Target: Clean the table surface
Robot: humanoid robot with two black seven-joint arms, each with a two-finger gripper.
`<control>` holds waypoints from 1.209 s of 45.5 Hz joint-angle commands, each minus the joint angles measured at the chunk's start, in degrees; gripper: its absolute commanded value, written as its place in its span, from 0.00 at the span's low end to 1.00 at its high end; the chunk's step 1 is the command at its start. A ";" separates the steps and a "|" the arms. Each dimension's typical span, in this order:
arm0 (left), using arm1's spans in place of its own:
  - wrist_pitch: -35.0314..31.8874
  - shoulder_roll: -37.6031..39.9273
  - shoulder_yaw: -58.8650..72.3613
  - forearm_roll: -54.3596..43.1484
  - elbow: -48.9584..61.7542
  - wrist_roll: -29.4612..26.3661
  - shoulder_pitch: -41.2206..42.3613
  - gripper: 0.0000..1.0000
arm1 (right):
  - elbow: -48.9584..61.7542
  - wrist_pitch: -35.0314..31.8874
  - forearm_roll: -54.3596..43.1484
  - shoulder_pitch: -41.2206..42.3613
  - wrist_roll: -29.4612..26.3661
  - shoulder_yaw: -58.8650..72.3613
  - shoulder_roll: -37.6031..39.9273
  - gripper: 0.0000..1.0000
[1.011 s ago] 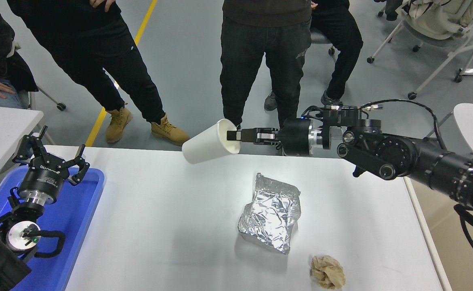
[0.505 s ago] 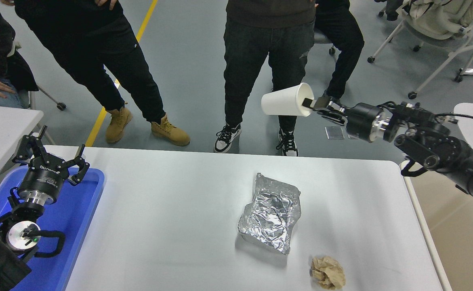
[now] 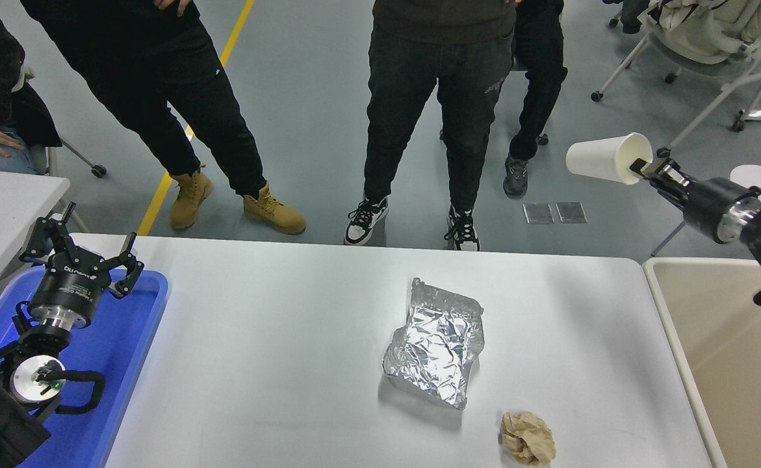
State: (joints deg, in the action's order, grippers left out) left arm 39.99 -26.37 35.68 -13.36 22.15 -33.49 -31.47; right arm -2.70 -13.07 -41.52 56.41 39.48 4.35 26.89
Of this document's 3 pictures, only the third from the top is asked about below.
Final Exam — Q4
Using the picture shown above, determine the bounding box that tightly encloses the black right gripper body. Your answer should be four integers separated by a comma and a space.
681, 177, 742, 242

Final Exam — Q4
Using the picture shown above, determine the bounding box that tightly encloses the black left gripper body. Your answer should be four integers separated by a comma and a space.
29, 249, 109, 316

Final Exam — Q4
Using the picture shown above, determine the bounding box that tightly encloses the white paper cup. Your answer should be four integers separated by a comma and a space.
565, 133, 654, 186

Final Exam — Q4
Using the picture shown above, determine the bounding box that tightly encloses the silver foil tray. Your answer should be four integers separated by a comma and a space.
382, 278, 485, 410

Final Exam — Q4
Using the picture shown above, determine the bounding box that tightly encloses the tan paper ball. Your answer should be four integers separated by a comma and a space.
499, 411, 556, 466

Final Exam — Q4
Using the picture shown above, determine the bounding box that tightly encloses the white side table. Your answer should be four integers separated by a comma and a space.
0, 168, 88, 306

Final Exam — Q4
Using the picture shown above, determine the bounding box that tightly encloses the grey office chair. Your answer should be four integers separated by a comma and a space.
15, 65, 108, 179

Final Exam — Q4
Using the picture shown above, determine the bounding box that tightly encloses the blue plastic tray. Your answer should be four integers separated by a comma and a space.
0, 266, 170, 468

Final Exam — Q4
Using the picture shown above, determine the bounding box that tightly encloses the white-framed rolling chair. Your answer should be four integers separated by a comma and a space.
590, 0, 761, 161

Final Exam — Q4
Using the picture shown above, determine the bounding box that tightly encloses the grey rolling stool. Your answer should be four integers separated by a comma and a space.
439, 55, 548, 145

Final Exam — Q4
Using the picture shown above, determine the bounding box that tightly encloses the cream jacket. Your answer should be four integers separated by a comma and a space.
643, 0, 761, 64

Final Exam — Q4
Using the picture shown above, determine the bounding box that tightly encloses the large pale bin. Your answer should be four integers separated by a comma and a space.
643, 258, 761, 468

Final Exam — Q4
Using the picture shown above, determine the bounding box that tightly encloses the person in grey shoes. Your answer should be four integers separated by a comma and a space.
502, 0, 568, 199

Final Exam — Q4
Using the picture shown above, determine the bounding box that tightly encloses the person in tan boots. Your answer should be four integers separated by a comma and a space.
19, 0, 307, 236

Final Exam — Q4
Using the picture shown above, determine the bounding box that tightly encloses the person in black-white sneakers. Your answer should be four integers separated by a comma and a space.
344, 0, 517, 252

